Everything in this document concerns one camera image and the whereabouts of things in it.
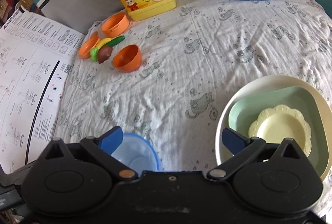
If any blue translucent small bowl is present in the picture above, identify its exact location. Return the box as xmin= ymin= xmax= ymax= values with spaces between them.
xmin=111 ymin=132 xmax=160 ymax=177

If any green square plastic plate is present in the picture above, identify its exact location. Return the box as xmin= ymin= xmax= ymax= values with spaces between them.
xmin=228 ymin=86 xmax=329 ymax=176

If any cream round large plate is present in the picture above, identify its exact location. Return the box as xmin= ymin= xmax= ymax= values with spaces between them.
xmin=215 ymin=75 xmax=331 ymax=180

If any yellow scalloped small plate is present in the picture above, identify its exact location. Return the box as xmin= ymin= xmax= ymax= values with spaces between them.
xmin=248 ymin=104 xmax=312 ymax=156

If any orange toy bowl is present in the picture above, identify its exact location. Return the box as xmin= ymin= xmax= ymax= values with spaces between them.
xmin=112 ymin=45 xmax=142 ymax=73

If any white cat print cloth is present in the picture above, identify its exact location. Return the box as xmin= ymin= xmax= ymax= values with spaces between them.
xmin=55 ymin=0 xmax=331 ymax=171

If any light green toy piece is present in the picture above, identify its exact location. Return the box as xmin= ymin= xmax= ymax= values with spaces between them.
xmin=90 ymin=48 xmax=99 ymax=61

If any orange toy lid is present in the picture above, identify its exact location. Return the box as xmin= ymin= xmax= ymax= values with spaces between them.
xmin=78 ymin=32 xmax=100 ymax=59

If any yellow toy banana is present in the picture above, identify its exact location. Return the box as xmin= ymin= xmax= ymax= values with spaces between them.
xmin=96 ymin=38 xmax=112 ymax=49

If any green toy cucumber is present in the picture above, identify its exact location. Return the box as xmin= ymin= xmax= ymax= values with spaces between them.
xmin=105 ymin=35 xmax=126 ymax=47

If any white instruction sheet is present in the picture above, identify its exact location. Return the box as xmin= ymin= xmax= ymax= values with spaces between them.
xmin=0 ymin=7 xmax=85 ymax=174

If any orange toy pot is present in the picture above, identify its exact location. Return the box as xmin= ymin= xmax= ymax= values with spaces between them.
xmin=101 ymin=12 xmax=130 ymax=38

